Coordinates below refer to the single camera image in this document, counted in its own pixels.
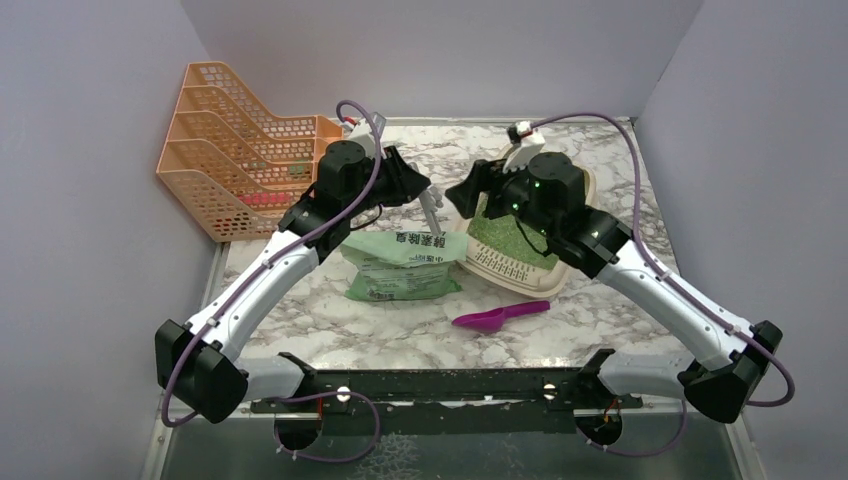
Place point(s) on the orange mesh file rack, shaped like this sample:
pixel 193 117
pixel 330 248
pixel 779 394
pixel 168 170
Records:
pixel 231 163

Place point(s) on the green litter pellets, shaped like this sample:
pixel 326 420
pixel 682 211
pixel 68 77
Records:
pixel 504 236

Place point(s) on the white bag sealing clip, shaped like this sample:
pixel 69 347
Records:
pixel 431 201

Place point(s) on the purple plastic litter scoop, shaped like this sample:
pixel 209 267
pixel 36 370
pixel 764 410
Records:
pixel 494 320

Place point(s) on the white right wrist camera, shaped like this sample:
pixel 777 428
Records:
pixel 525 143

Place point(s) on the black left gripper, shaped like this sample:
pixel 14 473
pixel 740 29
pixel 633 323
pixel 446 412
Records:
pixel 406 182

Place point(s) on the green litter bag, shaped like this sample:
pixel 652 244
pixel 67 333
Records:
pixel 403 265

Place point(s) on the beige plastic litter box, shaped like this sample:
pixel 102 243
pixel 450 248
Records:
pixel 503 271

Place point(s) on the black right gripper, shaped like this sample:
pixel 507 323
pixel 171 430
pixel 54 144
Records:
pixel 485 175

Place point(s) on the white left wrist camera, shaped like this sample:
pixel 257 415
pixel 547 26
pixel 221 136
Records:
pixel 359 131

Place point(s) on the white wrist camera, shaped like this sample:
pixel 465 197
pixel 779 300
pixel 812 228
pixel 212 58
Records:
pixel 359 131
pixel 525 143

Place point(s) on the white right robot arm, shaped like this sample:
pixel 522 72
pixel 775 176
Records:
pixel 726 355

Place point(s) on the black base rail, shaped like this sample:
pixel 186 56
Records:
pixel 449 401

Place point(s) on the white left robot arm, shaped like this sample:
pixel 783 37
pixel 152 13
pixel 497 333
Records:
pixel 198 362

